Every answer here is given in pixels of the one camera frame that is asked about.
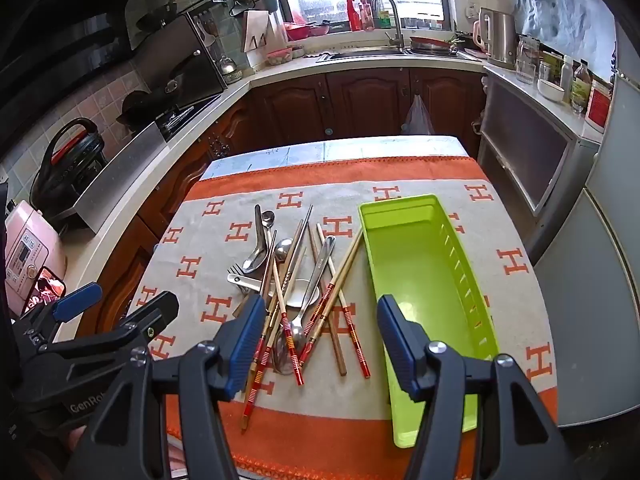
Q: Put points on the hanging plastic bag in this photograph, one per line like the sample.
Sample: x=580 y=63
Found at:
x=417 y=117

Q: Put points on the wooden cutting board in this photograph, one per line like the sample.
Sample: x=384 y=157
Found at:
x=257 y=30

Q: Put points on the green plastic utensil tray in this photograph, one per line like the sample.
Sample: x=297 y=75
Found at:
x=415 y=270

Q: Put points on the steel fork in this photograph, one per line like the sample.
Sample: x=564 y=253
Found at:
x=239 y=280

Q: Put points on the steel splash guard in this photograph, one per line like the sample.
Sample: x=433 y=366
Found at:
x=120 y=170

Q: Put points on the pink bowl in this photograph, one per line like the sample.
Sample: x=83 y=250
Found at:
x=277 y=56

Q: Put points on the steel electric kettle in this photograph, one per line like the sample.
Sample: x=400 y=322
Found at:
x=500 y=35

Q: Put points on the red frying pan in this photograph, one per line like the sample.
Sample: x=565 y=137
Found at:
x=432 y=42

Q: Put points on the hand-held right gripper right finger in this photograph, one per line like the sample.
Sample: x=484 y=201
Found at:
x=400 y=350

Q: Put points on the small steel teapot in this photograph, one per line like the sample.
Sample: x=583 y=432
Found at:
x=227 y=65

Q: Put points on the pink soap bottle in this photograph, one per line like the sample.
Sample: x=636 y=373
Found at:
x=366 y=15

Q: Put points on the white plastic bottle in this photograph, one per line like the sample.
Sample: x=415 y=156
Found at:
x=566 y=77

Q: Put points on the black range hood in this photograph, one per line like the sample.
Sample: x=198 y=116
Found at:
x=75 y=20

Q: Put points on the red banded pale chopstick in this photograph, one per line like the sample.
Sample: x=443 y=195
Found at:
x=345 y=265
x=292 y=345
x=255 y=385
x=357 y=345

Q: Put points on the white kitchen countertop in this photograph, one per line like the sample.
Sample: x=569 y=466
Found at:
x=305 y=67

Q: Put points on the red basin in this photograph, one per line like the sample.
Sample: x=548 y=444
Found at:
x=297 y=31

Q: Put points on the green label bottle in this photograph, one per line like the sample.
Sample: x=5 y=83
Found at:
x=581 y=87

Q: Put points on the white bowl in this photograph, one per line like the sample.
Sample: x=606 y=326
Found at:
x=550 y=91

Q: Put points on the red label jar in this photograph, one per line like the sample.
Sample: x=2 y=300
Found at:
x=599 y=107

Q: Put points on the glass jar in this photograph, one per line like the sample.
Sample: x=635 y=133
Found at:
x=526 y=60

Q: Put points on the small steel spoon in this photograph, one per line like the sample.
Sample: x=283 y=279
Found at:
x=267 y=217

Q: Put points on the steel kitchen faucet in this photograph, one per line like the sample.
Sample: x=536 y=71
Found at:
x=395 y=15

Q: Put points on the grey storage cabinet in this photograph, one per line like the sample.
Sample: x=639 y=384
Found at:
x=525 y=145

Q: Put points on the red spray bottle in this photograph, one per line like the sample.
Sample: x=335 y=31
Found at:
x=353 y=15

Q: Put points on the grey refrigerator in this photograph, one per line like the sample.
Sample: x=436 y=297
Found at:
x=590 y=285

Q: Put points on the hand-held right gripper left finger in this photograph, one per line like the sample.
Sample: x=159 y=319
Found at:
x=245 y=345

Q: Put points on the steel kitchen sink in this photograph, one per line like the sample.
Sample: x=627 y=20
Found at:
x=365 y=52

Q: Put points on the steel table knife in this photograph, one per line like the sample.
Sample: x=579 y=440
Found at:
x=322 y=255

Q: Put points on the orange and grey printed blanket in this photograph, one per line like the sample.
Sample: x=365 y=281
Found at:
x=210 y=260

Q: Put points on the black pressure cooker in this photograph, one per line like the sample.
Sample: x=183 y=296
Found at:
x=70 y=160

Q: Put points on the smartphone with lit screen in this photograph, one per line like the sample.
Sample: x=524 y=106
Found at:
x=47 y=287

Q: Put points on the white ceramic spoon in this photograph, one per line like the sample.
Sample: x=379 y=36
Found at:
x=300 y=292

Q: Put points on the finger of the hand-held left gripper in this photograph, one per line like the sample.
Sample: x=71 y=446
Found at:
x=155 y=315
x=75 y=302

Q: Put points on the brown wooden kitchen cabinets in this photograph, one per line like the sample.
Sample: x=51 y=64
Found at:
x=300 y=105

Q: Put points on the black wok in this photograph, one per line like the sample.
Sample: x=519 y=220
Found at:
x=140 y=107

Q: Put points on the pink rice cooker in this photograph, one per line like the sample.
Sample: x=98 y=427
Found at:
x=30 y=240

